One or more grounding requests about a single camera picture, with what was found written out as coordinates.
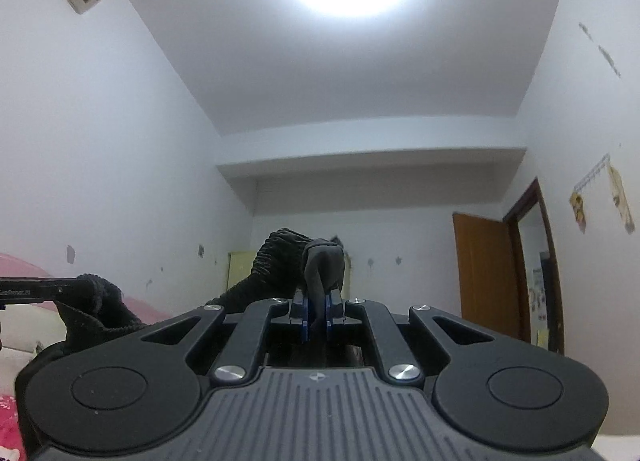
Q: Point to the dark grey pants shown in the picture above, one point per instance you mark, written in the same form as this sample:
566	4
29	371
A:
280	251

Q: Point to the dark brown door frame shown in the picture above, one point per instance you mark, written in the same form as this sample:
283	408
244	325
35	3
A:
514	266

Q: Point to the wooden door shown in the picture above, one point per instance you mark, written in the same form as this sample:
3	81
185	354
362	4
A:
485	281

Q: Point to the small yellow hanging item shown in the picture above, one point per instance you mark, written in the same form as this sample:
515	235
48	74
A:
578	213

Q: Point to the white wall hook rack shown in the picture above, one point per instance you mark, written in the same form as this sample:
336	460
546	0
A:
592	173

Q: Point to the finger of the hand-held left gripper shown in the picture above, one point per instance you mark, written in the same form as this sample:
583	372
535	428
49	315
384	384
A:
75	289

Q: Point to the long yellow hanging item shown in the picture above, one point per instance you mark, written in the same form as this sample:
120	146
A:
620	198

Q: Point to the yellow cabinet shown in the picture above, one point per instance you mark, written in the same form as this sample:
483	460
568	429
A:
242	271

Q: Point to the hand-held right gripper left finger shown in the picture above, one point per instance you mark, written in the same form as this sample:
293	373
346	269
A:
305	321

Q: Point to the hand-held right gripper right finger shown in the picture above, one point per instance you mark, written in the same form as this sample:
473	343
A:
330	316

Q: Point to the pink and white headboard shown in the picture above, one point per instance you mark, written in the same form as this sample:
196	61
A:
20	265

